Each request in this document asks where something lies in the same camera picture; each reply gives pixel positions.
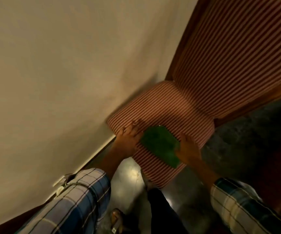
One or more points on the person's right hand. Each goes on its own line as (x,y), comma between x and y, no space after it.
(188,149)

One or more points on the person's left hand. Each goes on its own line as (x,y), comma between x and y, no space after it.
(127,143)

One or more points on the person's left fingers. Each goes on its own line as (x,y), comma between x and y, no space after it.
(132,129)

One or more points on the person's right fingers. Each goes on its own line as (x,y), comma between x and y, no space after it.
(184,140)

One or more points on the green cloth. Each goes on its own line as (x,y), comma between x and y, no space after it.
(161,144)

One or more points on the person's left forearm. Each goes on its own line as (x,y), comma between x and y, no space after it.
(115,163)

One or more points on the person's right forearm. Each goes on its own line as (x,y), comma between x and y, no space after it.
(205,171)

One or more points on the dark grey fuzzy rug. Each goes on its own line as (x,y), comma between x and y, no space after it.
(247,141)

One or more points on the dark trouser leg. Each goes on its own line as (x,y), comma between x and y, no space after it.
(166,214)

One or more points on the red striped upholstered chair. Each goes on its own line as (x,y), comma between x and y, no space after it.
(228,65)

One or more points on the plaid shirt sleeve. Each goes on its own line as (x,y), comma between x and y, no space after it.
(74,204)
(243,207)

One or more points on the person's foot in sandal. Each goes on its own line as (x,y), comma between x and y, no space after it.
(118,220)

